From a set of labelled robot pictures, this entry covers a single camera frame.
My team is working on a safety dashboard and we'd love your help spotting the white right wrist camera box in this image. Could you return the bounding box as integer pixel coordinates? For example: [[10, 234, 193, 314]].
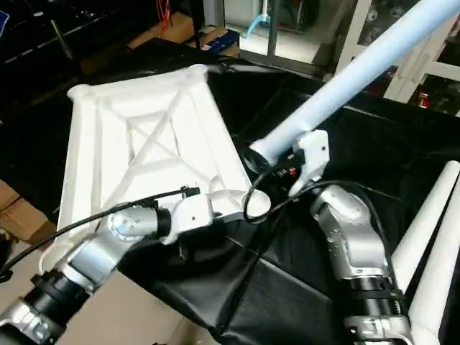
[[289, 130, 331, 197]]

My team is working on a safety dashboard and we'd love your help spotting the white plastic table top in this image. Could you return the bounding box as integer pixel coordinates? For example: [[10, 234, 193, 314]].
[[39, 65, 273, 254]]

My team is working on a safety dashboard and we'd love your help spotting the light blue hanger hook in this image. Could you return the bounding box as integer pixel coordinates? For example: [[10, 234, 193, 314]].
[[246, 0, 271, 38]]

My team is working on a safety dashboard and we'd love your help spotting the white plastic table leg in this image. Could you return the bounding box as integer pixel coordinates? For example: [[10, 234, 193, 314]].
[[390, 161, 460, 275], [248, 0, 460, 165], [408, 216, 460, 345]]

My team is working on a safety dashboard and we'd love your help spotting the white drawer cabinet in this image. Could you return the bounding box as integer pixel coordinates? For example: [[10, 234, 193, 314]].
[[333, 0, 460, 117]]

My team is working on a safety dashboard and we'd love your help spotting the cardboard box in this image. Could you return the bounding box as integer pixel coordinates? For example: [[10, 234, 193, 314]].
[[128, 11, 196, 48]]

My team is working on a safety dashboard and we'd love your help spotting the small blue box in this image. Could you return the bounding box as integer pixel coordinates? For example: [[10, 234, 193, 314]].
[[201, 29, 241, 55]]

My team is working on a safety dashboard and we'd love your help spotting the black work mat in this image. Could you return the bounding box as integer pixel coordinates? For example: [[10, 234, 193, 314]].
[[0, 36, 460, 345]]

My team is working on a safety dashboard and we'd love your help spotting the red cable bundle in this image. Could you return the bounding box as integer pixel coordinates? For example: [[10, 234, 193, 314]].
[[156, 0, 173, 28]]

